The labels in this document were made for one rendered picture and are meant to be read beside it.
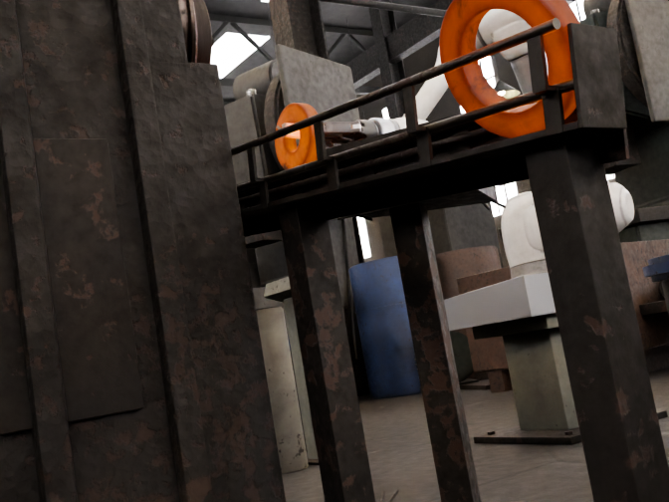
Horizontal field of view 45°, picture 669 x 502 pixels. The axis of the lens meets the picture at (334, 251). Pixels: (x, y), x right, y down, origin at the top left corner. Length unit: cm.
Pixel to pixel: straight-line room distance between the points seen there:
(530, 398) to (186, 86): 151
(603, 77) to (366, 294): 443
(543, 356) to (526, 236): 36
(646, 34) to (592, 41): 579
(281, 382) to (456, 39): 178
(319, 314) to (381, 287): 390
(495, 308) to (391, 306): 287
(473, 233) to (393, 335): 194
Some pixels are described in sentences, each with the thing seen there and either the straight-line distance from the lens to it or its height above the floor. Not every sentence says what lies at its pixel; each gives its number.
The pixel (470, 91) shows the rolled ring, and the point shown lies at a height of 62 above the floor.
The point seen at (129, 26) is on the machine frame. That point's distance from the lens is 140.
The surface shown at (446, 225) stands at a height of 120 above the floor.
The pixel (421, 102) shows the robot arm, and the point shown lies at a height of 97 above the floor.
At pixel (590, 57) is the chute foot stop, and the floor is 60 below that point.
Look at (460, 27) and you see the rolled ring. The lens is 97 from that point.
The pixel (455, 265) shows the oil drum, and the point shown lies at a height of 78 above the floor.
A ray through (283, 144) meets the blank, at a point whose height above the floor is 82.
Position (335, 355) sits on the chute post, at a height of 34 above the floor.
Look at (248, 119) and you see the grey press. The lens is 566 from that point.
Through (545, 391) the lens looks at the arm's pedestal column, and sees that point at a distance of 247.
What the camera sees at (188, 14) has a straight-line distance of 180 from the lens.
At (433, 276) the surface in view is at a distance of 154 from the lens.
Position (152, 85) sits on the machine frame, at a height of 81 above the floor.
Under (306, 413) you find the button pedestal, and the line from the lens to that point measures 278.
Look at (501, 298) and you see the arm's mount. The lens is 233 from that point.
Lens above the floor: 35
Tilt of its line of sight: 7 degrees up
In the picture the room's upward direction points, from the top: 10 degrees counter-clockwise
